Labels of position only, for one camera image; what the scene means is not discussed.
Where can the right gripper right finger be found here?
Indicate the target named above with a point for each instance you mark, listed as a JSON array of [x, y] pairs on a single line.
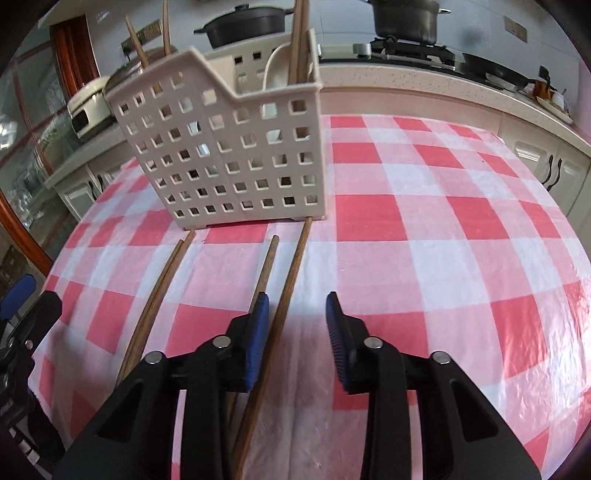
[[463, 436]]

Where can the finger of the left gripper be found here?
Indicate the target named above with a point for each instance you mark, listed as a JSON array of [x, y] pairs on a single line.
[[16, 358], [16, 296]]

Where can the tray with condiment jars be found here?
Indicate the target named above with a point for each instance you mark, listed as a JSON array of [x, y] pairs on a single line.
[[548, 97]]

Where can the white spoon in basket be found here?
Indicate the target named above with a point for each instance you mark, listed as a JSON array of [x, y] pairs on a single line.
[[275, 75]]

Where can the cream toaster oven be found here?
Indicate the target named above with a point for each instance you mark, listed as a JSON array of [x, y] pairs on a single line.
[[88, 110]]

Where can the black gas stove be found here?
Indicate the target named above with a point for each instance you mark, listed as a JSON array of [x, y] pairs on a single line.
[[391, 51]]

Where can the red white checkered tablecloth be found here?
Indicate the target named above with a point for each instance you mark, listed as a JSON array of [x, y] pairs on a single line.
[[436, 236]]

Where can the white kitchen counter cabinets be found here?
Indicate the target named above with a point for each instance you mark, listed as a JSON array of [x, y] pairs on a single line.
[[487, 128]]

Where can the brown chopstick in basket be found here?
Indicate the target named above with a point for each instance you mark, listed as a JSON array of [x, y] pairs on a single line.
[[136, 43], [295, 40]]

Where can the black stock pot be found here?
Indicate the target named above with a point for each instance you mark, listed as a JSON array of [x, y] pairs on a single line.
[[408, 20]]

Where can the stainless steel rice cooker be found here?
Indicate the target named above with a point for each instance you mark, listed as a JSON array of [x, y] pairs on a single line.
[[131, 69]]

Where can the wall socket right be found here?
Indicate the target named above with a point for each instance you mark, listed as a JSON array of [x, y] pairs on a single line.
[[516, 29]]

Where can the black frying pan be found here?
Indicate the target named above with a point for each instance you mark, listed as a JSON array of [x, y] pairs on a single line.
[[495, 73]]

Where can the black cast iron pot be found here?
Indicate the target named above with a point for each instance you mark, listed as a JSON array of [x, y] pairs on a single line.
[[244, 23]]

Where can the wall power outlet strip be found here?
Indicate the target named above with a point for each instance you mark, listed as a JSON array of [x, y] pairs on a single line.
[[144, 35]]

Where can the red framed glass door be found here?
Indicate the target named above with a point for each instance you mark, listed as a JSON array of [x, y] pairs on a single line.
[[49, 66]]

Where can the white perforated utensil basket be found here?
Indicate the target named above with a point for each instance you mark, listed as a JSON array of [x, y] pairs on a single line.
[[216, 148]]

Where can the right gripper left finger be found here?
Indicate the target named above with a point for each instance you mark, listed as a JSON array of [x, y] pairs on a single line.
[[131, 435]]

